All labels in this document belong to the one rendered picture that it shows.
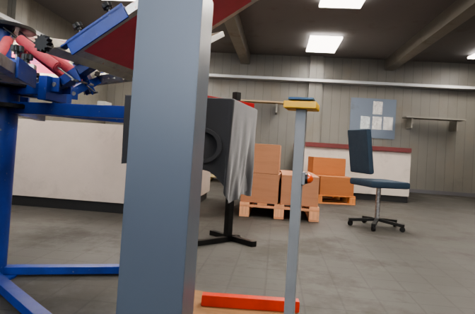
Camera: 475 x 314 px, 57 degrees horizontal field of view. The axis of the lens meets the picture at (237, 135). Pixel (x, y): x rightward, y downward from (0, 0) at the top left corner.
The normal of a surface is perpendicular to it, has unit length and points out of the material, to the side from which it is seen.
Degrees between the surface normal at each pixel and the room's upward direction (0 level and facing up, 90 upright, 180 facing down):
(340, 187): 90
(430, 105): 90
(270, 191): 90
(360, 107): 90
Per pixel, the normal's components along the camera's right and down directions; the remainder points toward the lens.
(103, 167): -0.09, -0.04
